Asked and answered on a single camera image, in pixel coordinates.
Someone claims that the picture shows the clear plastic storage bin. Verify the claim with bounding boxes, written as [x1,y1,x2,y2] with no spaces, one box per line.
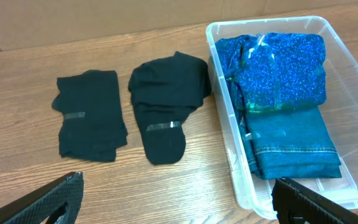
[206,16,358,220]

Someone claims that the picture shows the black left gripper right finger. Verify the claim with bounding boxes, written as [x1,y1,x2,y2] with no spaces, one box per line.
[272,177,358,224]

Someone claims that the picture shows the blue sparkly garment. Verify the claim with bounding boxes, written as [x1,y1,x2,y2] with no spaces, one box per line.
[215,32,327,114]

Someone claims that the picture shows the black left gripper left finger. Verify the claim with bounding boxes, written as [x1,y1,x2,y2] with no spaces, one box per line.
[0,172,84,224]

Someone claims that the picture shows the blue jeans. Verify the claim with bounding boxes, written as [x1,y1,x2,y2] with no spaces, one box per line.
[235,107,342,180]

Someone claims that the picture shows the black sock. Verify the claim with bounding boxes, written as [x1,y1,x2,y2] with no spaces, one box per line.
[128,52,211,165]
[52,70,128,162]

